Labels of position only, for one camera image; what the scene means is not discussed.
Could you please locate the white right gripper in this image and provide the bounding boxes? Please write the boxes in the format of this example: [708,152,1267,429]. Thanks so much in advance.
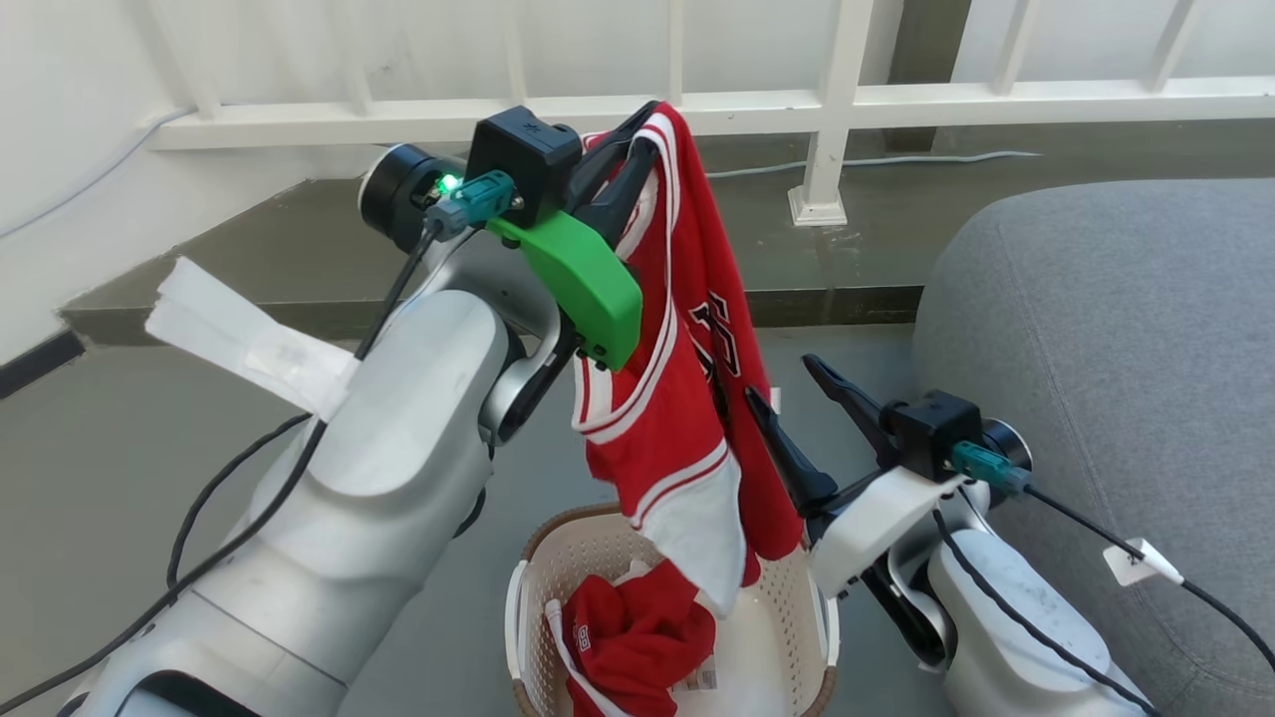
[744,354,967,600]

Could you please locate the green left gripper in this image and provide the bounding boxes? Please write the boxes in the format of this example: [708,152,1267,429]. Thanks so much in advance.
[486,100,661,372]

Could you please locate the red white basketball jersey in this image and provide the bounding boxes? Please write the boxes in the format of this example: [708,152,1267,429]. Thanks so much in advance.
[573,100,806,620]

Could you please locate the red shorts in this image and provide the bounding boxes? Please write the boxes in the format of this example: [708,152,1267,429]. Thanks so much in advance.
[546,560,718,717]

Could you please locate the cream perforated laundry basket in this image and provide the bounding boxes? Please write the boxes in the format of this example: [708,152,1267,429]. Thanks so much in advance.
[503,503,841,717]

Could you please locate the white metal railing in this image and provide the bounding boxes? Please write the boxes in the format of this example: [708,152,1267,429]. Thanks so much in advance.
[129,0,1275,228]

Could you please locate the grey fabric sofa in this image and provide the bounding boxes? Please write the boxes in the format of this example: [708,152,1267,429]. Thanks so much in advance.
[911,179,1275,717]

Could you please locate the white tape strip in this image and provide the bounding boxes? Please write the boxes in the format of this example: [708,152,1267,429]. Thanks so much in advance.
[144,257,362,421]

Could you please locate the teal left cable connector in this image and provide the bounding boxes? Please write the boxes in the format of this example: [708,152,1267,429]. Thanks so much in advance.
[426,171,519,240]

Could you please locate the teal cable connector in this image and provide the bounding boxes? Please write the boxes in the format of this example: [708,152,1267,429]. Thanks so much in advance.
[426,171,519,240]
[949,441,1033,498]

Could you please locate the teal right cable connector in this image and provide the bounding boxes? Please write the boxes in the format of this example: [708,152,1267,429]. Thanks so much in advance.
[949,441,1033,498]

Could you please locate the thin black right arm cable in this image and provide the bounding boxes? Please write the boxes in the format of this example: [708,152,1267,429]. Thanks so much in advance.
[930,506,1162,717]

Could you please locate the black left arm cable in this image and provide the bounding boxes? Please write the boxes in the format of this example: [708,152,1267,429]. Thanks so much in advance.
[0,224,441,717]

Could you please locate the small white cable tag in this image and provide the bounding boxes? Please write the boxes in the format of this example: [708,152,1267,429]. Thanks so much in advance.
[1103,538,1185,589]

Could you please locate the white wall cable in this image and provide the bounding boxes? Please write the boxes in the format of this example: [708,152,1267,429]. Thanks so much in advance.
[0,106,197,242]

